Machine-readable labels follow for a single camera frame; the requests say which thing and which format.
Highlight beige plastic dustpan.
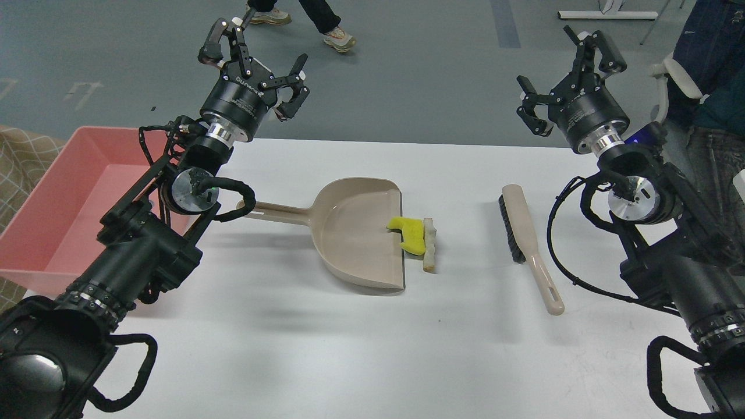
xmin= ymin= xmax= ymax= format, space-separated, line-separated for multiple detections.
xmin=245 ymin=177 xmax=405 ymax=292

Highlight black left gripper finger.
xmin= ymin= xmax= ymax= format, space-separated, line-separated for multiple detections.
xmin=258 ymin=54 xmax=310 ymax=121
xmin=197 ymin=19 xmax=259 ymax=80

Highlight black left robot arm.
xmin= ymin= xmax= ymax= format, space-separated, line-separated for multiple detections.
xmin=2 ymin=9 xmax=310 ymax=418

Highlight beige checkered cloth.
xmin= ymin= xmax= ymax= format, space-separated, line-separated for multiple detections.
xmin=0 ymin=125 xmax=66 ymax=315

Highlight yellow sponge piece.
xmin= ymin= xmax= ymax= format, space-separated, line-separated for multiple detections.
xmin=386 ymin=216 xmax=426 ymax=255

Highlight white office chair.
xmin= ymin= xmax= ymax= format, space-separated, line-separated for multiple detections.
xmin=648 ymin=52 xmax=704 ymax=123

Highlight white foam stick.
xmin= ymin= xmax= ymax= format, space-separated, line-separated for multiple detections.
xmin=422 ymin=218 xmax=437 ymax=273

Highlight person in dark clothes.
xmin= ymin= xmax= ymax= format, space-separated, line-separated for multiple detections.
xmin=668 ymin=1 xmax=743 ymax=243

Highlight pink plastic bin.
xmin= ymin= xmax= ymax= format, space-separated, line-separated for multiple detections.
xmin=0 ymin=126 xmax=201 ymax=301

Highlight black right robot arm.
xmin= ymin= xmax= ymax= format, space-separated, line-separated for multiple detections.
xmin=516 ymin=26 xmax=744 ymax=418

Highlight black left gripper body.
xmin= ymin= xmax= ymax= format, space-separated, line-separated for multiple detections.
xmin=200 ymin=69 xmax=276 ymax=143

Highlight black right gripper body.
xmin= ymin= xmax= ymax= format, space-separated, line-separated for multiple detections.
xmin=549 ymin=79 xmax=630 ymax=154

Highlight white table base frame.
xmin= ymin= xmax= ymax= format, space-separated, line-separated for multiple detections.
xmin=556 ymin=1 xmax=671 ymax=22

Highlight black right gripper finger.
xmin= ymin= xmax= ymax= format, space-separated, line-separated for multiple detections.
xmin=516 ymin=75 xmax=566 ymax=138
xmin=562 ymin=26 xmax=627 ymax=93

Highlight walking person legs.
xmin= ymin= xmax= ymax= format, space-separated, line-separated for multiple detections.
xmin=246 ymin=1 xmax=357 ymax=54

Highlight beige hand brush black bristles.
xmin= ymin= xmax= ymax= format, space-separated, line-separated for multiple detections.
xmin=498 ymin=184 xmax=566 ymax=316

